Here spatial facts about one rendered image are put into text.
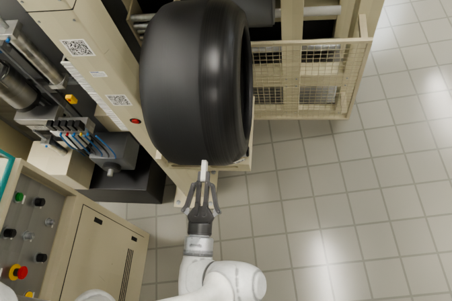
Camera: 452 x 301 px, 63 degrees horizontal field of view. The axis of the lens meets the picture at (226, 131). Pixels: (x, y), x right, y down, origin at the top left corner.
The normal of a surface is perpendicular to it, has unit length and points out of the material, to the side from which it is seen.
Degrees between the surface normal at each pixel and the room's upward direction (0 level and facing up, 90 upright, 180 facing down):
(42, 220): 90
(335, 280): 0
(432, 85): 0
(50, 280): 0
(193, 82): 33
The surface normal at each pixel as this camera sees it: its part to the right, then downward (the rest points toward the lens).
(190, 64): -0.17, -0.08
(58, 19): -0.07, 0.90
